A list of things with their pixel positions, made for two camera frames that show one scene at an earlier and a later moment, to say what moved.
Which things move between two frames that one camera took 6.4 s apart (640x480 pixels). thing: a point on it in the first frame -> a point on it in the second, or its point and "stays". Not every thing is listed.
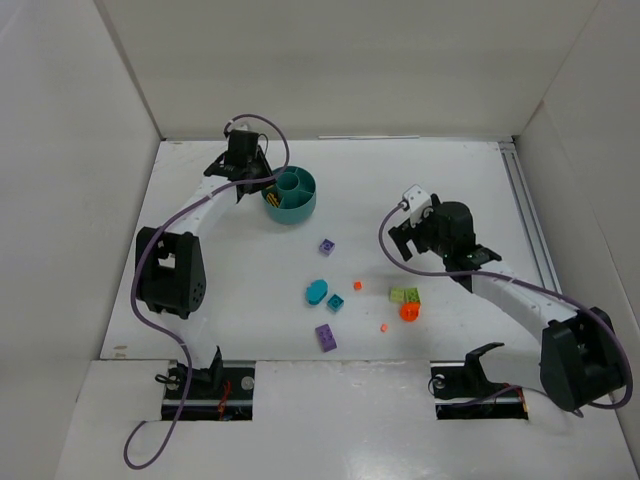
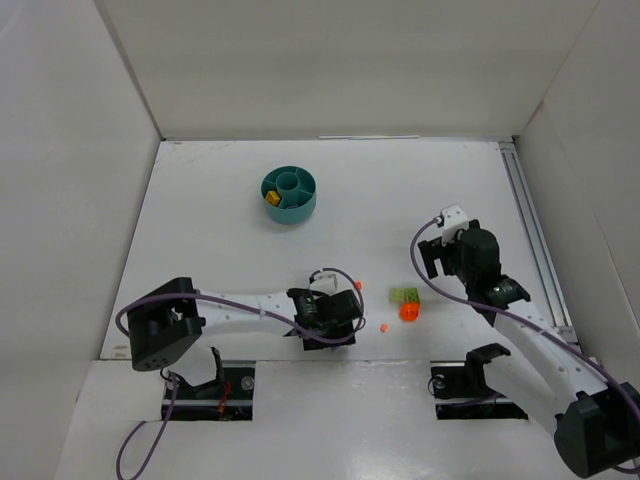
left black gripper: x=250 y=175 -> x=329 y=340
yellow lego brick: x=272 y=200 stays
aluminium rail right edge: x=525 y=202 stays
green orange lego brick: x=412 y=295 stays
